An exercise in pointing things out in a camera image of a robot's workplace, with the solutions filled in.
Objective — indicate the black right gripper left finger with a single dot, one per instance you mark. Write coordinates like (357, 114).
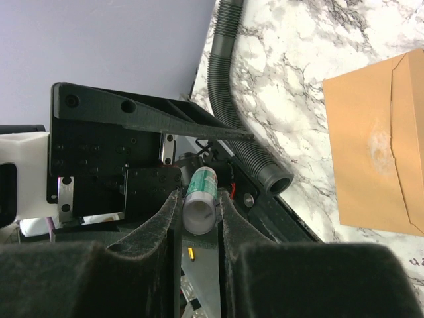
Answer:
(138, 276)

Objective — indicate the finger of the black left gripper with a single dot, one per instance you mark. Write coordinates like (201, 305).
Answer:
(139, 112)

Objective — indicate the brown kraft envelope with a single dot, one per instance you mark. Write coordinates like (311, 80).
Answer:
(375, 119)

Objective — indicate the green white glue stick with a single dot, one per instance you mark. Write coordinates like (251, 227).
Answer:
(199, 211)

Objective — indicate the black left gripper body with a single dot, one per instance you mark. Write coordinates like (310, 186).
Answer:
(100, 168)

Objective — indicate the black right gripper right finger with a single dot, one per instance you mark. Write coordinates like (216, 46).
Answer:
(261, 278)

